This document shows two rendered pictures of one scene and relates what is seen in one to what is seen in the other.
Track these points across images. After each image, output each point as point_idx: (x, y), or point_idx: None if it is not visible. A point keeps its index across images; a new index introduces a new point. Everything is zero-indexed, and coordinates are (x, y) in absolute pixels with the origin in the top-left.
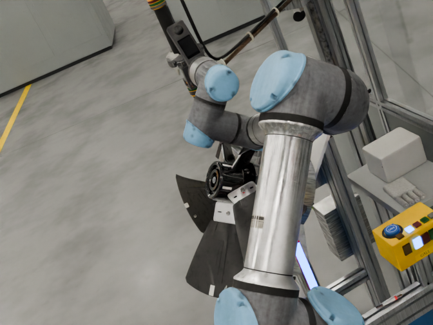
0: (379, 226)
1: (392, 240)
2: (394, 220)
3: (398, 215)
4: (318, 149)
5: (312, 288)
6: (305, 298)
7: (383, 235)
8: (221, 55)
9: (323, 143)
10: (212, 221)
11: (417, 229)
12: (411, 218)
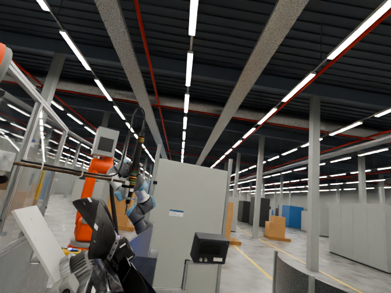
0: (74, 252)
1: (78, 249)
2: (68, 252)
3: (64, 252)
4: (60, 249)
5: (134, 205)
6: (136, 205)
7: (78, 250)
8: (109, 175)
9: (58, 243)
10: (137, 270)
11: (67, 248)
12: (63, 250)
